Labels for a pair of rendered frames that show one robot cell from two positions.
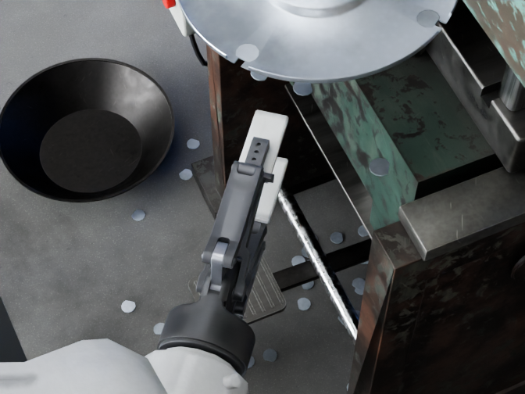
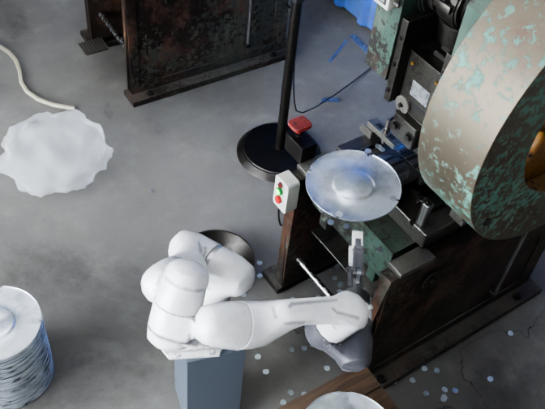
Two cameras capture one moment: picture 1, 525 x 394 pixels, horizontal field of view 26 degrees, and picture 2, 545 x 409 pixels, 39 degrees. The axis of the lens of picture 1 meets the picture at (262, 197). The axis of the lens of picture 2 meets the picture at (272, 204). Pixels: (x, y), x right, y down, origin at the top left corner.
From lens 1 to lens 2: 1.21 m
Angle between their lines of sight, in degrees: 14
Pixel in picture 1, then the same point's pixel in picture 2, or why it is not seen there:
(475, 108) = (406, 227)
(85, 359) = (347, 294)
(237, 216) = (360, 260)
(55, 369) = (341, 297)
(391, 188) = (379, 258)
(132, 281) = not seen: hidden behind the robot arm
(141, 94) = (234, 243)
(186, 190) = (261, 281)
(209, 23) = (323, 205)
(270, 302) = not seen: hidden behind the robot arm
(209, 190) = (272, 280)
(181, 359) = not seen: hidden behind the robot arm
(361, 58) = (375, 213)
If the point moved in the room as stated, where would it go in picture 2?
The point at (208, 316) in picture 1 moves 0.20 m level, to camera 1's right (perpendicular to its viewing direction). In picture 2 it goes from (358, 290) to (430, 283)
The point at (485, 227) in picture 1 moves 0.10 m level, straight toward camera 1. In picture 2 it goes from (418, 265) to (416, 292)
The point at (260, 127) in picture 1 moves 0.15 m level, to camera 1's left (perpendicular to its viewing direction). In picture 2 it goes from (355, 235) to (302, 240)
